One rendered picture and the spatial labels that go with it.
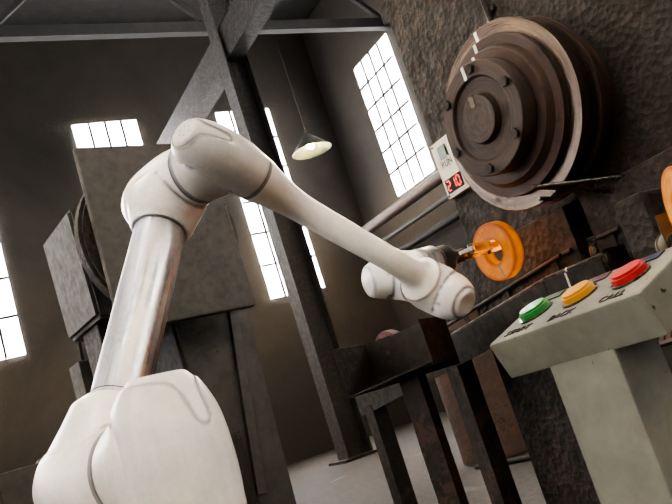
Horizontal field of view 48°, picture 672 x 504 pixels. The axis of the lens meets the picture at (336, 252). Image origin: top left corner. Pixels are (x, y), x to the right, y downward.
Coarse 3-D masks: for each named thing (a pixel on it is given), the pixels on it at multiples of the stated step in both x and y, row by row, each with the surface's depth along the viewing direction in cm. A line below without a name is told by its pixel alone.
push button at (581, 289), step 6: (582, 282) 86; (588, 282) 84; (570, 288) 87; (576, 288) 85; (582, 288) 84; (588, 288) 84; (564, 294) 86; (570, 294) 84; (576, 294) 84; (582, 294) 83; (564, 300) 85; (570, 300) 84; (576, 300) 84
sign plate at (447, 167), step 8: (440, 144) 232; (448, 144) 229; (432, 152) 236; (448, 152) 230; (440, 160) 233; (448, 160) 230; (440, 168) 234; (448, 168) 231; (456, 168) 228; (448, 176) 231; (456, 176) 228; (448, 184) 232; (464, 184) 226; (448, 192) 232; (456, 192) 230
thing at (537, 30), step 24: (504, 24) 183; (528, 24) 177; (552, 48) 172; (576, 48) 173; (576, 72) 168; (576, 96) 169; (576, 120) 170; (576, 144) 171; (576, 168) 177; (480, 192) 201; (552, 192) 179
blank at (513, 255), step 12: (480, 228) 201; (492, 228) 197; (504, 228) 194; (480, 240) 202; (504, 240) 194; (516, 240) 193; (492, 252) 203; (504, 252) 195; (516, 252) 192; (480, 264) 204; (492, 264) 200; (504, 264) 196; (516, 264) 193; (492, 276) 201; (504, 276) 197
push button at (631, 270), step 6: (630, 264) 79; (636, 264) 78; (642, 264) 78; (618, 270) 80; (624, 270) 79; (630, 270) 77; (636, 270) 77; (642, 270) 77; (612, 276) 80; (618, 276) 78; (624, 276) 78; (630, 276) 77; (636, 276) 77; (612, 282) 79; (618, 282) 78; (624, 282) 78
